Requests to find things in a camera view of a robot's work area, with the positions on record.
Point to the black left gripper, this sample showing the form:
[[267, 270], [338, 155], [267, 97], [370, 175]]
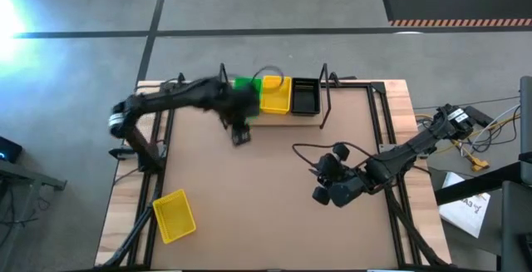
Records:
[[237, 105]]

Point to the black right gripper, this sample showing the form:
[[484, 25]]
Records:
[[345, 186]]

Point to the green plastic basket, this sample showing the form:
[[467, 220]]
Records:
[[245, 85]]

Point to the yellow plastic basket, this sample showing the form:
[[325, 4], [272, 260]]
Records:
[[174, 216], [275, 97]]

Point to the black plastic basket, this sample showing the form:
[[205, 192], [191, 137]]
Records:
[[305, 97]]

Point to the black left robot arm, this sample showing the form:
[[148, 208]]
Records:
[[166, 97]]

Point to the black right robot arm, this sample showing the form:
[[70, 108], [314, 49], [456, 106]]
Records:
[[407, 151]]

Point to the white paper sheet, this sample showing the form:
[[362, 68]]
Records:
[[461, 214]]

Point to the black metal beam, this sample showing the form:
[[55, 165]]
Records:
[[478, 186]]

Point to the black power brick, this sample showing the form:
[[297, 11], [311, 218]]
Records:
[[480, 116]]

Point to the dark grey cabinet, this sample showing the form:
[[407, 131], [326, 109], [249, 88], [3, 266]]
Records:
[[519, 222]]

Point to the grey metal stand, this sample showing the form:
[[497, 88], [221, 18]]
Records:
[[37, 180]]

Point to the black hazard-striped floor mat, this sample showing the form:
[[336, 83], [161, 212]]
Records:
[[457, 6]]

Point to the black device with blue light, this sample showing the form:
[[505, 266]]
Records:
[[10, 149]]

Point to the black aluminium table frame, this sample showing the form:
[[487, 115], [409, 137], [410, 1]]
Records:
[[373, 114]]

